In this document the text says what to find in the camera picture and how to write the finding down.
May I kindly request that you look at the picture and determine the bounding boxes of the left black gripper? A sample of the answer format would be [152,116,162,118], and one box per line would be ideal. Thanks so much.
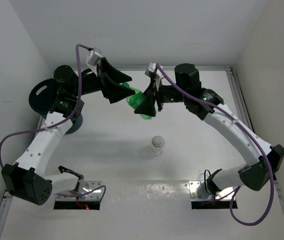
[71,57,134,104]

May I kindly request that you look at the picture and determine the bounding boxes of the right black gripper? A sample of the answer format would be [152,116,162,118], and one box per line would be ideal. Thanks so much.
[134,77,187,116]

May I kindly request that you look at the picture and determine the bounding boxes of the green plastic bottle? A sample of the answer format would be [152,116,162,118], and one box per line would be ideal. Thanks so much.
[122,82,154,120]

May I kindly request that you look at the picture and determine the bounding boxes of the clear jar silver lid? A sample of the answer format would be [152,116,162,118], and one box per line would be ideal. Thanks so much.
[150,135,165,155]

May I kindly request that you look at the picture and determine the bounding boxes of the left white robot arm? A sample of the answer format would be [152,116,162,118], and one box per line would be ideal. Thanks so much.
[1,57,134,206]

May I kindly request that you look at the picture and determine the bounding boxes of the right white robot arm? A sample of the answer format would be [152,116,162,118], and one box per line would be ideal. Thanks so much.
[134,63,284,196]

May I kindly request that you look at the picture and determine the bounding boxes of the dark grey bin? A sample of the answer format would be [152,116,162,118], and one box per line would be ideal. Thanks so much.
[28,77,84,135]

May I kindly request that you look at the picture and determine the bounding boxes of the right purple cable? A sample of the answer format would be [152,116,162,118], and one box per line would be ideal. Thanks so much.
[155,63,275,226]

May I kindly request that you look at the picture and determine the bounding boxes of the purple cable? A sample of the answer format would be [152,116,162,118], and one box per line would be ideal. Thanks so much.
[0,43,107,198]
[155,63,275,226]

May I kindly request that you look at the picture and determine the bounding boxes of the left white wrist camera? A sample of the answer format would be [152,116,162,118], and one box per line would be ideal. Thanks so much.
[86,47,103,74]

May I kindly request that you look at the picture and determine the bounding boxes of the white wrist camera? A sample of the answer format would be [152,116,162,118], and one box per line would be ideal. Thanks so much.
[86,47,103,74]
[145,62,162,78]

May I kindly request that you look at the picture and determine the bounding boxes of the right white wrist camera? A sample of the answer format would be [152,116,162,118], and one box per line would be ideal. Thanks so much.
[145,62,162,78]

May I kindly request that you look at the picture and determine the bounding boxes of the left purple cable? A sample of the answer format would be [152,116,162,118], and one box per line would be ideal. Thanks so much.
[0,43,107,198]

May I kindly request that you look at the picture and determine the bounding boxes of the aluminium frame rail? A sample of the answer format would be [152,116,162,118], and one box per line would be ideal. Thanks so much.
[226,67,254,131]

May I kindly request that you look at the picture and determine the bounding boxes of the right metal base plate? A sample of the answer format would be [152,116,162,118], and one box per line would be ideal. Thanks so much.
[189,180,234,202]

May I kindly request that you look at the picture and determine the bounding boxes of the metal base plate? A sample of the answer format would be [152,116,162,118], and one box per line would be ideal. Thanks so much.
[189,180,234,202]
[55,181,106,202]

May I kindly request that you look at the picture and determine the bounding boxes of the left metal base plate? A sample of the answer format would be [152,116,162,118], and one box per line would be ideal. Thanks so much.
[55,181,106,202]

